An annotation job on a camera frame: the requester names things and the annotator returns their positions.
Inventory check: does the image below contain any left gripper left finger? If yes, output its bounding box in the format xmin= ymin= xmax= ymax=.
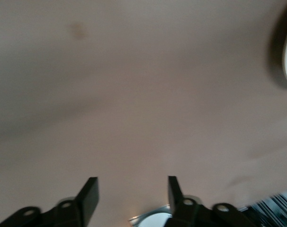
xmin=0 ymin=176 xmax=100 ymax=227

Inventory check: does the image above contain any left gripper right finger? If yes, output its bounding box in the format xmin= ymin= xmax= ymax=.
xmin=166 ymin=175 xmax=260 ymax=227

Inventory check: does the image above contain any aluminium frame rack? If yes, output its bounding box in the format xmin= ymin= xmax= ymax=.
xmin=238 ymin=188 xmax=287 ymax=227

